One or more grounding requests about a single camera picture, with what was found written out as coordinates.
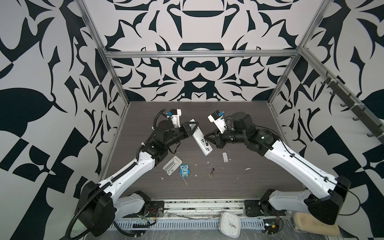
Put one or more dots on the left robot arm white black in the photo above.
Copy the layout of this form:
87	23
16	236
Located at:
101	204

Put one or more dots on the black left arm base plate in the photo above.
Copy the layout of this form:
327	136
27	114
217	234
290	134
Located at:
154	209

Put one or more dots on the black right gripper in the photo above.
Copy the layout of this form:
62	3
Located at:
219	140

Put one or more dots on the white remote battery lid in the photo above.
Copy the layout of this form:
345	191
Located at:
225	157

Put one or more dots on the aluminium frame corner post left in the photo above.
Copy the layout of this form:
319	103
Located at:
86	16

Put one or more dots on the blue owl toy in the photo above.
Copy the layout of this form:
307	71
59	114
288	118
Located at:
184	171

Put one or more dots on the aluminium frame corner post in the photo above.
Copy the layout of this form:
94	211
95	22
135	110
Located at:
86	16
318	17

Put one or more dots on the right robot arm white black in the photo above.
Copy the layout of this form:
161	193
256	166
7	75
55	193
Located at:
324	195

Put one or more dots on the aluminium frame corner post right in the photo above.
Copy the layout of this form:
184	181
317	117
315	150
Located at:
318	17

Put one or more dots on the white battery cover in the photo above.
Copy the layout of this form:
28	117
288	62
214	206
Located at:
172	165

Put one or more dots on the beige foam pad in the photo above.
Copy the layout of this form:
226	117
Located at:
306	223

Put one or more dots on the small green circuit board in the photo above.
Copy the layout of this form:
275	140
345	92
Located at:
271	227

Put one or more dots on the aluminium frame top bar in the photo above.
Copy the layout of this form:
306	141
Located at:
200	54

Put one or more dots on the white slotted cable duct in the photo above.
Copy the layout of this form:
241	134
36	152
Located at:
185	224

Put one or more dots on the white square clock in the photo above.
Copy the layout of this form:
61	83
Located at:
230	225

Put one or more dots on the white remote control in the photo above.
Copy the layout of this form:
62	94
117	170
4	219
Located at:
199	138

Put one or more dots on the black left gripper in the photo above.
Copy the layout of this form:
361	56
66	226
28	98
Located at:
185	129

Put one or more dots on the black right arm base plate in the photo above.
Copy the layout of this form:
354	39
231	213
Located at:
256	208

